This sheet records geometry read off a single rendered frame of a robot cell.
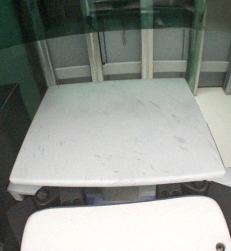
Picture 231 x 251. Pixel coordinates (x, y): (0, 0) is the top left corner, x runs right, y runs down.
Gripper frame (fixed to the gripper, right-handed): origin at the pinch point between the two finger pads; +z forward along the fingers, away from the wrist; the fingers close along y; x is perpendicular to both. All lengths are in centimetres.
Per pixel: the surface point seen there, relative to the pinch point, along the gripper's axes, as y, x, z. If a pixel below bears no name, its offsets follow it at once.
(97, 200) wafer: -2.7, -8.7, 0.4
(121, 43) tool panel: 4, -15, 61
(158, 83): 3.8, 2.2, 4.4
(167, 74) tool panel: 22, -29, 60
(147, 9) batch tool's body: 6.1, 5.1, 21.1
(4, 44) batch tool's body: -17.7, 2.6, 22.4
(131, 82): 1.6, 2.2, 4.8
